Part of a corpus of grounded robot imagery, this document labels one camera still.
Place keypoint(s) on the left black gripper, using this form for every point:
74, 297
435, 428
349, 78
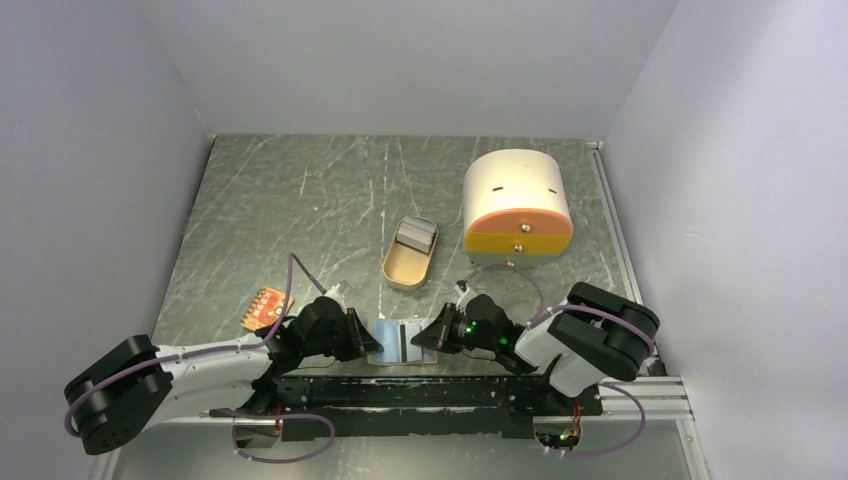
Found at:
360, 342

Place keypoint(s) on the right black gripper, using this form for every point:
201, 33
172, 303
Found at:
439, 334

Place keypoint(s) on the tan card holder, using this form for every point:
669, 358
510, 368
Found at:
395, 337

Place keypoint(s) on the tan oval tray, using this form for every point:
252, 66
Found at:
404, 268

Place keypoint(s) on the grey credit card stack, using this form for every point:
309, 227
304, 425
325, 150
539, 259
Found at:
416, 233

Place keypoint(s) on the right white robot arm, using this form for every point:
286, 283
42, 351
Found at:
593, 335

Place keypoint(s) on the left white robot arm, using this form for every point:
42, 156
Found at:
137, 384

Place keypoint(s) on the orange patterned card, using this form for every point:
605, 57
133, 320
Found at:
266, 308

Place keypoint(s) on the cream orange drawer box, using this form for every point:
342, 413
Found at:
515, 209

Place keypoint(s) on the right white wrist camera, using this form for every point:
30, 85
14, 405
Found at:
465, 293

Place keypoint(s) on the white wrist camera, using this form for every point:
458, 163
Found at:
465, 293
339, 293

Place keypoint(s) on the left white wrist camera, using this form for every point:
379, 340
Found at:
339, 293

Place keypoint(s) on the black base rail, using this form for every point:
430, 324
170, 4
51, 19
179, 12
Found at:
466, 394

